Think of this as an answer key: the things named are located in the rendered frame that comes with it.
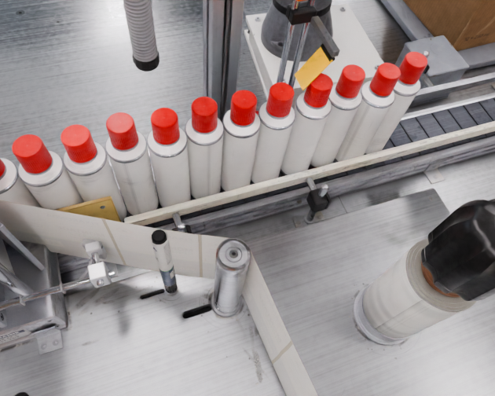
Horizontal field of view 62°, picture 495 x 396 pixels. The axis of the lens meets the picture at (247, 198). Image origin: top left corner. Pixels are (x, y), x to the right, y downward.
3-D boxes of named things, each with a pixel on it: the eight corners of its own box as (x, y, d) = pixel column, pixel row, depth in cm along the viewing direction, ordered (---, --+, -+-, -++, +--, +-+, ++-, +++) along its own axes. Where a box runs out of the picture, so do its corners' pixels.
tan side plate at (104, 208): (54, 247, 61) (32, 219, 53) (53, 242, 61) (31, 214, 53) (123, 228, 63) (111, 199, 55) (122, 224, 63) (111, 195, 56)
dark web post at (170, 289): (166, 295, 60) (152, 244, 44) (163, 284, 61) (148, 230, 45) (178, 291, 61) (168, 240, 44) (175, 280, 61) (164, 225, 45)
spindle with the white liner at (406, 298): (370, 353, 59) (501, 292, 33) (342, 295, 62) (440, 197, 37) (423, 333, 61) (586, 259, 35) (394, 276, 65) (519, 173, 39)
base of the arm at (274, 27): (269, 64, 84) (273, 21, 76) (254, 19, 92) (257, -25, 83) (340, 57, 86) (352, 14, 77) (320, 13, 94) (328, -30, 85)
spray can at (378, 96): (348, 172, 74) (393, 89, 56) (326, 154, 75) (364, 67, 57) (366, 157, 76) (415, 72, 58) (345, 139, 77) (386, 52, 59)
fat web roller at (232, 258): (215, 321, 59) (219, 280, 43) (207, 291, 61) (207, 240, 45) (246, 311, 60) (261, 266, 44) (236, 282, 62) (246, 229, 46)
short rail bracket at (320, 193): (304, 229, 73) (320, 196, 62) (298, 215, 74) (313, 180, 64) (320, 225, 74) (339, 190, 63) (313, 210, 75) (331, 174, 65)
